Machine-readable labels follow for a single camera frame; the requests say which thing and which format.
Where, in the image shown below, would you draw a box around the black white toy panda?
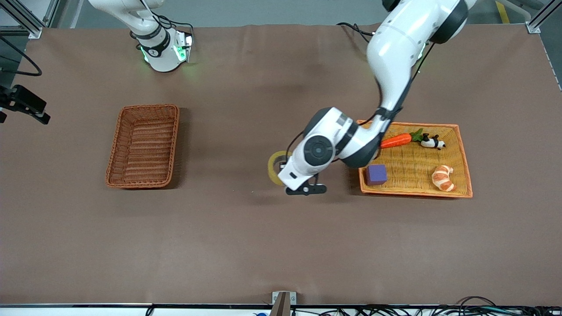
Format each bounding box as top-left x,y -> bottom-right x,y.
420,134 -> 446,150

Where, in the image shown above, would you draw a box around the brown table cover mat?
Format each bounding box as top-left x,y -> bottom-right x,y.
0,23 -> 562,306

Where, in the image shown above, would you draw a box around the brown wicker basket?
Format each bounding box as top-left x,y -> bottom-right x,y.
105,104 -> 180,190

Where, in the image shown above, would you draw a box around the yellow clear tape roll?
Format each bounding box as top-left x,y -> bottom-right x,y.
267,150 -> 294,187

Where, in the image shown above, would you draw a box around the grey metal mount bracket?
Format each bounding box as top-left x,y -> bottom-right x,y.
269,291 -> 297,316

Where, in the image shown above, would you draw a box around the aluminium frame profile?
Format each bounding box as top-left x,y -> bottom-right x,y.
0,0 -> 60,40
526,0 -> 562,35

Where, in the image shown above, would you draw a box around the black right arm base cable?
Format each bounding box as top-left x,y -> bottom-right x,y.
156,14 -> 195,36

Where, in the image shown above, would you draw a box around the black left arm base cable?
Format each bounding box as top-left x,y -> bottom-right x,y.
336,22 -> 375,44

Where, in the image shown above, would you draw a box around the purple cube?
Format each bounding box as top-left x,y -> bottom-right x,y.
366,165 -> 389,186

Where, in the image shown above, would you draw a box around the black arm base cable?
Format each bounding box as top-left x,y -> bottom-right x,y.
336,22 -> 375,44
156,14 -> 195,36

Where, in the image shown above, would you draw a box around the tangled black cables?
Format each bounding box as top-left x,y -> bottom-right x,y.
290,296 -> 562,316

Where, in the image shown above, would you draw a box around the orange wicker basket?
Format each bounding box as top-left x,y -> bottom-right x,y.
357,120 -> 473,199

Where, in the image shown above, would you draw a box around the toy croissant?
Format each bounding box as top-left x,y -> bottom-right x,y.
432,165 -> 458,193

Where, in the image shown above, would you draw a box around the orange toy carrot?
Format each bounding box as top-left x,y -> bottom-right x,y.
380,128 -> 424,149

